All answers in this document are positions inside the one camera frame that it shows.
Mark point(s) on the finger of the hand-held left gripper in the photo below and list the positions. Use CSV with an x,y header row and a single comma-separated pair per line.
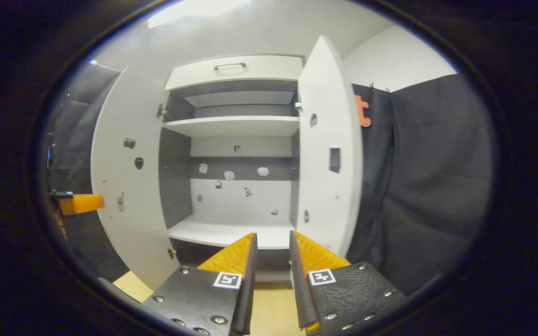
x,y
82,204

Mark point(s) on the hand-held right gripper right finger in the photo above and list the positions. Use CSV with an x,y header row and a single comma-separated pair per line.
x,y
348,294

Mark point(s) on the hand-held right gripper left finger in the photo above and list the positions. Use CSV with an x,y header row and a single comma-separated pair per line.
x,y
199,298

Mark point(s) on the cabinet door with camera sticker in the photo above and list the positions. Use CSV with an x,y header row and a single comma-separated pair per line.
x,y
124,233

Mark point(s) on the cabinet door with headphone sticker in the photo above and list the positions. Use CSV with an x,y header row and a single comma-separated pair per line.
x,y
325,200

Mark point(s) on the white double-door shoe cabinet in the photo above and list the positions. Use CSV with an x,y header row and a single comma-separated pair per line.
x,y
241,196

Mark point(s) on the white cabinet shelf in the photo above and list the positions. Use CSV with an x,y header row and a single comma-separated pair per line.
x,y
213,231
231,126

